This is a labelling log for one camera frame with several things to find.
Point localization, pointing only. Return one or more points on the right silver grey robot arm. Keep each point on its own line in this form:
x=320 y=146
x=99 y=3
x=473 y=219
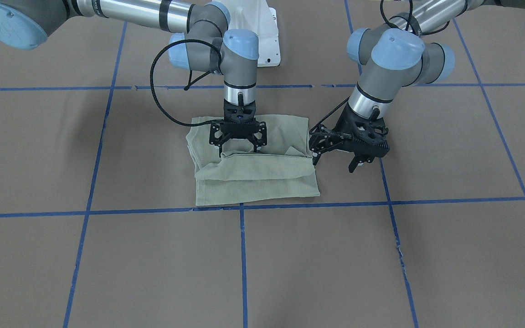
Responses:
x=201 y=40

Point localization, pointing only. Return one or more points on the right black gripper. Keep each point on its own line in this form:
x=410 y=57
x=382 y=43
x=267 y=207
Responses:
x=217 y=135

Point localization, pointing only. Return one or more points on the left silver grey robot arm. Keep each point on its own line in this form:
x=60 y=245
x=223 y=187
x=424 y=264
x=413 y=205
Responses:
x=392 y=56

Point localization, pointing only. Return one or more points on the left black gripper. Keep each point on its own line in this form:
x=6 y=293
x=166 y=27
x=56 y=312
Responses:
x=345 y=119

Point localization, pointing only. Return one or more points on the olive green long-sleeve shirt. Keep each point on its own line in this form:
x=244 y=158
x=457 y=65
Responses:
x=283 y=168

